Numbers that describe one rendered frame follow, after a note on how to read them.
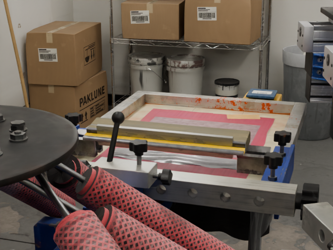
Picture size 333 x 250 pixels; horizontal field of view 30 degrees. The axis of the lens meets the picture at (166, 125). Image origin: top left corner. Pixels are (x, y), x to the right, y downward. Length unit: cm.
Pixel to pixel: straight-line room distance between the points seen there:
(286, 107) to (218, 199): 83
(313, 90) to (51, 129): 160
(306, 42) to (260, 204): 104
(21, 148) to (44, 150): 3
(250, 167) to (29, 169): 92
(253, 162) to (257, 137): 35
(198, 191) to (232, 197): 7
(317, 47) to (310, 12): 291
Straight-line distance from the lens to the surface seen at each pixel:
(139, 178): 123
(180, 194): 129
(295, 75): 470
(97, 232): 63
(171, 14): 488
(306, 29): 220
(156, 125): 157
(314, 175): 416
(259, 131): 188
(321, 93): 226
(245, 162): 148
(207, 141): 149
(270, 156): 137
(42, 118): 79
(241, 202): 126
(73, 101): 481
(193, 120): 196
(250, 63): 525
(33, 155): 66
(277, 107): 205
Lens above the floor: 153
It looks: 17 degrees down
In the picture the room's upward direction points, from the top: straight up
